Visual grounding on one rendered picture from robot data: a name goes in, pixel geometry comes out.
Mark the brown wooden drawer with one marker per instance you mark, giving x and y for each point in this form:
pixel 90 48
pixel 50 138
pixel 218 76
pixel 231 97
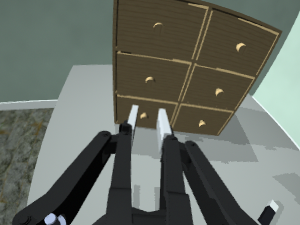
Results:
pixel 234 43
pixel 181 24
pixel 146 106
pixel 189 116
pixel 216 87
pixel 136 73

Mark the black and white eraser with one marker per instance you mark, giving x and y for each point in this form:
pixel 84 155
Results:
pixel 268 213

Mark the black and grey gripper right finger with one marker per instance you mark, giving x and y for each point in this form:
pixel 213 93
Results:
pixel 215 201

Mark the small wooden chest of drawers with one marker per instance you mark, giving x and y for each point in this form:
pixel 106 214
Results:
pixel 208 6

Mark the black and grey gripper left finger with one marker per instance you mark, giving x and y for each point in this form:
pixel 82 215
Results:
pixel 62 202

